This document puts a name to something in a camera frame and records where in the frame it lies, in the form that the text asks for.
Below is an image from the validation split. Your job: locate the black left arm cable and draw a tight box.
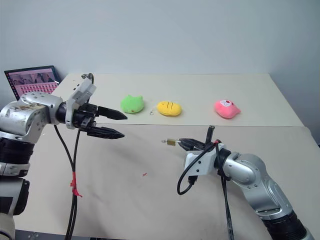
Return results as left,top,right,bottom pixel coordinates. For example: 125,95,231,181
53,73,95,240

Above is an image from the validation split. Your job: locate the open grey laptop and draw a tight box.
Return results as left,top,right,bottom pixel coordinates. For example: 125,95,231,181
4,65,61,101

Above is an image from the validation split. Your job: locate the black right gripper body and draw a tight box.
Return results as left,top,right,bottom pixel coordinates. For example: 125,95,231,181
193,142,219,153

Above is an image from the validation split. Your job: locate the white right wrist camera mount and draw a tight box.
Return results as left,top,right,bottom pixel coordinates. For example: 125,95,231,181
184,142,225,176

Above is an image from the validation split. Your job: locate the pink plush toy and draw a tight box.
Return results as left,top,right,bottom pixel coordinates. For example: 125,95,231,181
214,99,242,120

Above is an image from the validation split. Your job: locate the green plush toy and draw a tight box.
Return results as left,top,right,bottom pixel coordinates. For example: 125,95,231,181
120,94,145,114

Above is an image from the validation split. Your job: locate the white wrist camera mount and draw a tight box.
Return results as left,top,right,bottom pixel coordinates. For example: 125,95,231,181
65,78,97,130
184,142,225,176

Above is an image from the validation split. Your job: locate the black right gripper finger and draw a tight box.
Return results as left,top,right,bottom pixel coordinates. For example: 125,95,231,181
180,141,201,152
177,137,207,147

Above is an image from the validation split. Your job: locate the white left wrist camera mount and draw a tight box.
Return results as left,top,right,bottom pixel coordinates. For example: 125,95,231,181
65,78,97,130

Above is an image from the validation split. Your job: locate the yellow plush toy with ring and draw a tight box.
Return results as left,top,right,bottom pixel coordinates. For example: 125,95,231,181
149,100,183,117

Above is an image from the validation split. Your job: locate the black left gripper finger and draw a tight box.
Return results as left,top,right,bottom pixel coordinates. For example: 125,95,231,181
87,126,126,141
97,106,129,122

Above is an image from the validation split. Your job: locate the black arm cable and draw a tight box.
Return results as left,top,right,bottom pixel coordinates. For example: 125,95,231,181
176,125,236,240
53,73,95,240

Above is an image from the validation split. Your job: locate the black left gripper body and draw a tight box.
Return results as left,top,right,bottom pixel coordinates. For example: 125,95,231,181
72,103,99,137

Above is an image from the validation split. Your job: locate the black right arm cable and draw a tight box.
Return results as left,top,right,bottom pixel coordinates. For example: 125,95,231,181
176,125,236,240

